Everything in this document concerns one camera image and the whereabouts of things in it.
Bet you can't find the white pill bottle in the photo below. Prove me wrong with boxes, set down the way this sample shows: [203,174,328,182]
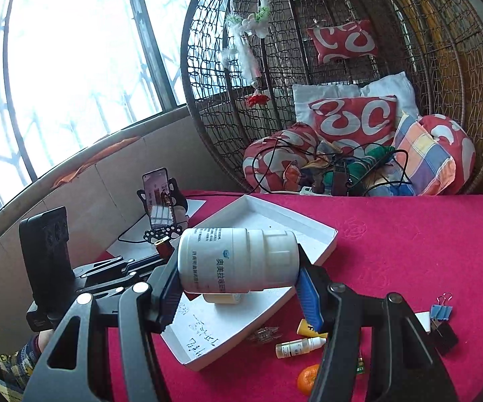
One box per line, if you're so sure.
[178,228,300,294]

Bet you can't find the orange tangerine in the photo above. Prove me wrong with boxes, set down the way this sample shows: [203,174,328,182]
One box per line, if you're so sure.
[297,364,319,397]

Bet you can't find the yellow glue tube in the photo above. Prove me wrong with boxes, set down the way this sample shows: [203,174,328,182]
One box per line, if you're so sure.
[296,319,328,338]

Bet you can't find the small yellow liquid bottle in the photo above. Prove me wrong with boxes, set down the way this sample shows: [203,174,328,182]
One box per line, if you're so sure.
[275,337,327,359]

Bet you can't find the cartoon sticker badge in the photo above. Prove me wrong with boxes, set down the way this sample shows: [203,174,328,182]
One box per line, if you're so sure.
[247,326,282,345]

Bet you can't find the left hand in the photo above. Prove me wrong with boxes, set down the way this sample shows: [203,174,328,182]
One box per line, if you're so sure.
[37,329,54,353]

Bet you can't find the black binder clip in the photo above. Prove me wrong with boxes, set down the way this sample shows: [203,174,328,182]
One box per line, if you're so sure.
[429,320,459,356]

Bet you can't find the white cardboard tray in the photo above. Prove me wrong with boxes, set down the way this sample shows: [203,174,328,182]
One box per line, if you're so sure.
[162,195,338,371]

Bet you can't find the blue binder clips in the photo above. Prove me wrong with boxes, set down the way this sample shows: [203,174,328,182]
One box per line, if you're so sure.
[429,292,453,321]

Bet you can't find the black cat phone stand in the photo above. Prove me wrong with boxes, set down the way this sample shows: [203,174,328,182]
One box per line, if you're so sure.
[137,178,189,243]

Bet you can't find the smartphone showing video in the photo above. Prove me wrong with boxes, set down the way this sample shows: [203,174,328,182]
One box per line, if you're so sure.
[142,168,174,228]

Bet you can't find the red white seat cushion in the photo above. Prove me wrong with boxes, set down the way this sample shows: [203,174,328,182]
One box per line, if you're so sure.
[242,124,319,193]

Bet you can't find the plaid colourful pillow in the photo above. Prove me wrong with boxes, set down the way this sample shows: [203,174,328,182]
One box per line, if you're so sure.
[392,114,456,196]

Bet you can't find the red white square pillow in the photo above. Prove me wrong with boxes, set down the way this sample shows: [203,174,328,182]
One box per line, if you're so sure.
[309,95,398,149]

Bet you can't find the wicker hanging egg chair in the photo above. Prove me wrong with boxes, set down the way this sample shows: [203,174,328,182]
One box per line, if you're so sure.
[180,0,483,193]

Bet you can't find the white feather dreamcatcher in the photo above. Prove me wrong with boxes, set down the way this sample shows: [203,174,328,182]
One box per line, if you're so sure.
[217,0,271,108]

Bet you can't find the red white headrest cushion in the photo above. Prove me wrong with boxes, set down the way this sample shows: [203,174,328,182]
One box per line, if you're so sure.
[307,20,379,64]

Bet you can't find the black charging cable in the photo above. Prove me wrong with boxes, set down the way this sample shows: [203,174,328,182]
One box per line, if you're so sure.
[116,212,150,244]

